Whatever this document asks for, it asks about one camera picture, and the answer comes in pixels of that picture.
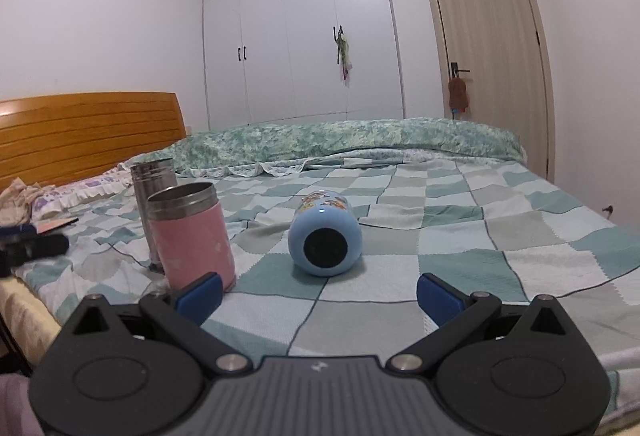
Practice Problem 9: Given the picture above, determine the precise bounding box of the pink cup with black text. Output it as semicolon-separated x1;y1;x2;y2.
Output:
146;181;236;291

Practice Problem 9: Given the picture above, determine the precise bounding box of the stainless steel tall cup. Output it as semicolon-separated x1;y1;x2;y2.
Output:
130;159;177;273

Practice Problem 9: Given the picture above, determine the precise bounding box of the blue cartoon cup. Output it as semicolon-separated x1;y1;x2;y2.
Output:
288;190;362;278

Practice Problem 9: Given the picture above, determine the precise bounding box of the pink notebook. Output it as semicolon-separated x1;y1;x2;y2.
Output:
35;217;78;234

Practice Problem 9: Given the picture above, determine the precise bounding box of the purple floral pillow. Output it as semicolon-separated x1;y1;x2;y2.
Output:
32;167;132;221

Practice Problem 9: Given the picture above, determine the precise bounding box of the wooden headboard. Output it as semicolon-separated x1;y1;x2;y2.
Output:
1;91;186;188

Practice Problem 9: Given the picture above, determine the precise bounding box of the checkered green grey blanket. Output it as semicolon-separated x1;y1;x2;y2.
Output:
12;159;640;417

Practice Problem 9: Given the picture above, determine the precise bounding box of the green floral quilt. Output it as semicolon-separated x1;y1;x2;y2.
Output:
167;116;527;179

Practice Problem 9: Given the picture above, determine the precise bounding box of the wooden door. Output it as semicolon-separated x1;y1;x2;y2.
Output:
430;0;555;180

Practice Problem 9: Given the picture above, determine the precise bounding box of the white wardrobe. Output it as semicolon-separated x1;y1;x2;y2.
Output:
203;0;405;129

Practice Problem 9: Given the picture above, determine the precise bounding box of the brown plush toy on handle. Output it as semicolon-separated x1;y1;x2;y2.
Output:
448;76;470;119

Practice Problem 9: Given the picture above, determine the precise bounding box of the black door handle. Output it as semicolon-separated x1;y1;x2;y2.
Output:
450;62;469;78

